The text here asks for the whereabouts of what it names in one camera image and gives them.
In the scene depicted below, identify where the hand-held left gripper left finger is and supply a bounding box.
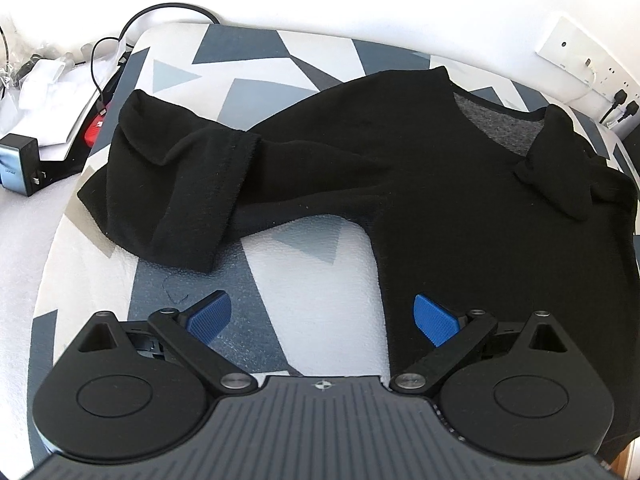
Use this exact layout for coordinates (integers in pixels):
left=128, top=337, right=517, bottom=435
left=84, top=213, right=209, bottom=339
left=80, top=290, right=257, bottom=397

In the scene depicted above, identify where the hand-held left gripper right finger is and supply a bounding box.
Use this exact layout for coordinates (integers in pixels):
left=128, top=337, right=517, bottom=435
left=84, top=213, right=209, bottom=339
left=390, top=294, right=571, bottom=397

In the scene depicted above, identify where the black fleece sweater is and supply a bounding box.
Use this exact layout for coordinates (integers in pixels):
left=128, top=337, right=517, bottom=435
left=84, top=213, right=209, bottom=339
left=76, top=66, right=640, bottom=466

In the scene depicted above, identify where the patterned ironing board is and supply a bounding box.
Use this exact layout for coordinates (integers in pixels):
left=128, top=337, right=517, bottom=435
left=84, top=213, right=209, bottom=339
left=30, top=22, right=640, bottom=480

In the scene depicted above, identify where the red object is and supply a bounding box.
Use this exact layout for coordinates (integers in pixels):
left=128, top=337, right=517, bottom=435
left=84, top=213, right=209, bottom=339
left=83, top=113, right=109, bottom=145

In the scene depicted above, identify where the white flat box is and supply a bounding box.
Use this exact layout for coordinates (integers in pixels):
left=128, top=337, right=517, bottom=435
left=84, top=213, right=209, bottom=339
left=37, top=49, right=134, bottom=162

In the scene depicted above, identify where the grey power adapter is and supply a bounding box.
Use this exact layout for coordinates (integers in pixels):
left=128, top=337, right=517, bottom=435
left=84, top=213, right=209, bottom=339
left=0, top=132, right=48, bottom=197

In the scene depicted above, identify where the crumpled white paper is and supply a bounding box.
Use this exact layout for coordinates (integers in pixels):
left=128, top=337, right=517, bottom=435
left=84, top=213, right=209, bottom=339
left=17, top=57, right=77, bottom=117

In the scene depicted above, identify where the white power socket plate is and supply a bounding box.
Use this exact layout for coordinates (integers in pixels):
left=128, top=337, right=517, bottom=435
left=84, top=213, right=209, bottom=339
left=587, top=47, right=637, bottom=104
left=607, top=62, right=640, bottom=111

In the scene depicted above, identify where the white network outlet plate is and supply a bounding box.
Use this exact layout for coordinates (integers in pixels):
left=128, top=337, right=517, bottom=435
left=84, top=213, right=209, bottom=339
left=560, top=31, right=619, bottom=89

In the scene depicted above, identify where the white coaxial outlet plate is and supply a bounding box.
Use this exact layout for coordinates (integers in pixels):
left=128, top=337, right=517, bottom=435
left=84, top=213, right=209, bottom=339
left=534, top=15, right=590, bottom=69

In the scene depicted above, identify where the clear plastic bag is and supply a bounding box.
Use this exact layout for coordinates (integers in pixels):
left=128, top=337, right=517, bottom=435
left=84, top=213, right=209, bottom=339
left=0, top=24, right=92, bottom=92

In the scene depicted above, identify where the thin black cable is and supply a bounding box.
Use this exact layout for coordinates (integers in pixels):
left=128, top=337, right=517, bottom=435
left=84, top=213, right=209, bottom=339
left=89, top=35, right=133, bottom=117

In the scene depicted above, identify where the white network cable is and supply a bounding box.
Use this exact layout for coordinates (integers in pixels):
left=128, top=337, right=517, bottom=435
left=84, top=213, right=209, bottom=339
left=554, top=59, right=601, bottom=108

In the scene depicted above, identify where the black power plug with cable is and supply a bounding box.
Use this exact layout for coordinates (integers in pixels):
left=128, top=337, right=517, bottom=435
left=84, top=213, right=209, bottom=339
left=600, top=89, right=628, bottom=125

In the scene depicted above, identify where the thick black cable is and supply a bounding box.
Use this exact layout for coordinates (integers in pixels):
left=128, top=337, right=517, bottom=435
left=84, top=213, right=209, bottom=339
left=118, top=4, right=224, bottom=50

